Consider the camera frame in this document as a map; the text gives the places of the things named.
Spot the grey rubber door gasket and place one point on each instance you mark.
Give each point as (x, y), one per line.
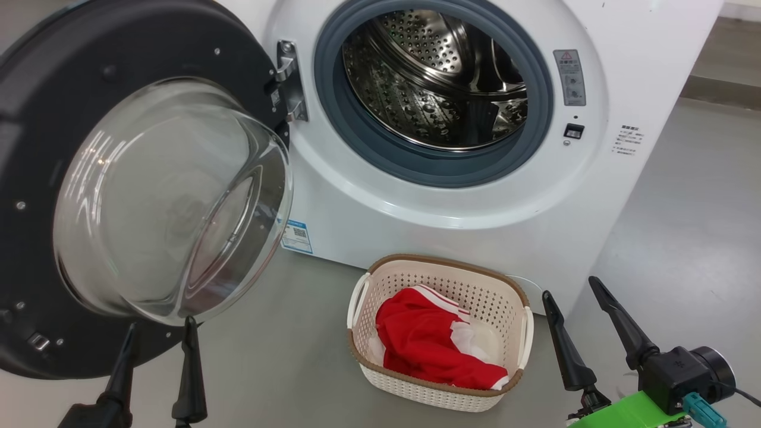
(333, 113)

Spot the cream perforated laundry basket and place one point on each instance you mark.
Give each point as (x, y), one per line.
(440, 395)

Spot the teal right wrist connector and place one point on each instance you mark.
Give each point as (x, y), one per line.
(704, 410)

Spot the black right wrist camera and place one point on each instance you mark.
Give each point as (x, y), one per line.
(684, 371)

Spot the round white filter cover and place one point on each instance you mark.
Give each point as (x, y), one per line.
(529, 288)

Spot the red and white garment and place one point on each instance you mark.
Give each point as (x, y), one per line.
(422, 345)

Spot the black glass washing machine door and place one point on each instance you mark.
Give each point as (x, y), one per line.
(35, 148)

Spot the grey warning sticker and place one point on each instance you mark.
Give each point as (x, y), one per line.
(569, 77)

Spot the black door latch socket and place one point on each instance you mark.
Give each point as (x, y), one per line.
(574, 131)

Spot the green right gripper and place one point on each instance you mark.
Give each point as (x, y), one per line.
(630, 413)

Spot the blue energy label sticker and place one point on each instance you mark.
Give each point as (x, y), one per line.
(297, 236)

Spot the white washing machine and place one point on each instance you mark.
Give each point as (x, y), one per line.
(475, 220)

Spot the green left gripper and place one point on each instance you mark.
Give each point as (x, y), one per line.
(95, 416)

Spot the metal door hinge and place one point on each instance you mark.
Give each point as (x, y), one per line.
(288, 77)

